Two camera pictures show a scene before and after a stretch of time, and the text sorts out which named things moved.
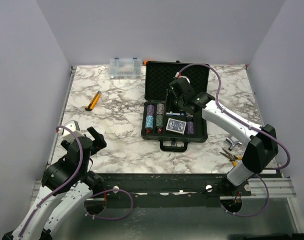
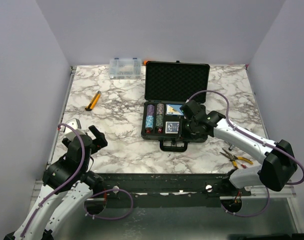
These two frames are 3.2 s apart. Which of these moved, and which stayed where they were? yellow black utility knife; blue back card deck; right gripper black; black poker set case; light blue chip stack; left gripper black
Moved: right gripper black; blue back card deck
Stayed: left gripper black; light blue chip stack; black poker set case; yellow black utility knife
